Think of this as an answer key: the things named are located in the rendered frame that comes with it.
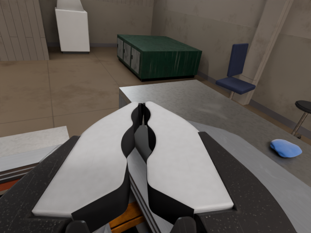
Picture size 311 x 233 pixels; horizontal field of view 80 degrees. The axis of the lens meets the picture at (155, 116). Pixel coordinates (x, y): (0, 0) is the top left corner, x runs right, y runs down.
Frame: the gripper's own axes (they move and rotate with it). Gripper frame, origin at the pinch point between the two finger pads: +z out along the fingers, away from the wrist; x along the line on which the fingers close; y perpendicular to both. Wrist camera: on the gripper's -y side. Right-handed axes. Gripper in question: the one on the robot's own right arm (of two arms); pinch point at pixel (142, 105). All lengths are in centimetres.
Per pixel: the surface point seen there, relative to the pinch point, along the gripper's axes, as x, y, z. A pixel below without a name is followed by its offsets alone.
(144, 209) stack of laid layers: -4, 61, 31
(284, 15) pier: 203, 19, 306
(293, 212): 38, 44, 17
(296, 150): 57, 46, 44
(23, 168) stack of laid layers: -55, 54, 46
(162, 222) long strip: 2, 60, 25
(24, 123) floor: -165, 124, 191
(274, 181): 38, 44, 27
